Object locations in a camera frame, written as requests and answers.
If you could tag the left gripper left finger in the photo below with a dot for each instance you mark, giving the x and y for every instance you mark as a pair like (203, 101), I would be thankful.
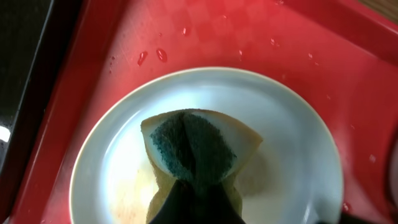
(184, 205)

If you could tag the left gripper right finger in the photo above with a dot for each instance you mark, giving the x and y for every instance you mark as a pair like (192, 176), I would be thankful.
(346, 218)

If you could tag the green yellow sponge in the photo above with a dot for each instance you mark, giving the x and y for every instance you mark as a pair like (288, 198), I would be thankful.
(201, 147)

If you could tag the light blue plate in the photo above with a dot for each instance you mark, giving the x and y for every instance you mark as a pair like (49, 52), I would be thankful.
(294, 177)

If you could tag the red plastic tray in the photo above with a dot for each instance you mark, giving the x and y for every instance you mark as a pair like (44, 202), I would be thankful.
(340, 56)

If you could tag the black rectangular basin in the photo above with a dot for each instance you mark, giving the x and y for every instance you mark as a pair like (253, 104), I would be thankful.
(35, 35)

